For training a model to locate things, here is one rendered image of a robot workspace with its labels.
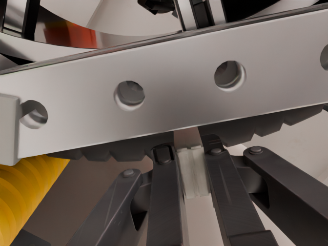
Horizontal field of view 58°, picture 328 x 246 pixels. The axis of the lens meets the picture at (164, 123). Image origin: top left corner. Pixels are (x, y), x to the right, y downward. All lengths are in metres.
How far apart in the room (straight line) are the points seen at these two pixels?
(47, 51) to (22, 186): 0.10
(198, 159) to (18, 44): 0.15
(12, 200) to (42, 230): 0.78
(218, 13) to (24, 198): 0.20
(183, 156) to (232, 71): 0.06
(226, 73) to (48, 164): 0.18
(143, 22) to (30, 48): 3.36
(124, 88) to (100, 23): 3.47
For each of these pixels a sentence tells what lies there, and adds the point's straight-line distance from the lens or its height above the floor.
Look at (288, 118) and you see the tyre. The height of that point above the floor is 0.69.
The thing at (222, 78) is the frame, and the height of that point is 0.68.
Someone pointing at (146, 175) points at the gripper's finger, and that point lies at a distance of 0.15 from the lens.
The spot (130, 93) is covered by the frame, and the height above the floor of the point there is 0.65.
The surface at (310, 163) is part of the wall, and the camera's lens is 4.45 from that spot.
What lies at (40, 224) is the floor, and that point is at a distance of 1.02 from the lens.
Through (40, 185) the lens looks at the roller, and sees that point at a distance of 0.27.
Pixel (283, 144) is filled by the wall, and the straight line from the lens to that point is 4.18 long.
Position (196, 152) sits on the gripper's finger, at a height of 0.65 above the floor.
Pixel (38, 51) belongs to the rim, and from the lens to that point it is 0.23.
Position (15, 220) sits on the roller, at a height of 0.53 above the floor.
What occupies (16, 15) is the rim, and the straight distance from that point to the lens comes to 0.26.
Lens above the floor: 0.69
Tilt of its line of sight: 16 degrees down
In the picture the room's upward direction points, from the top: 35 degrees clockwise
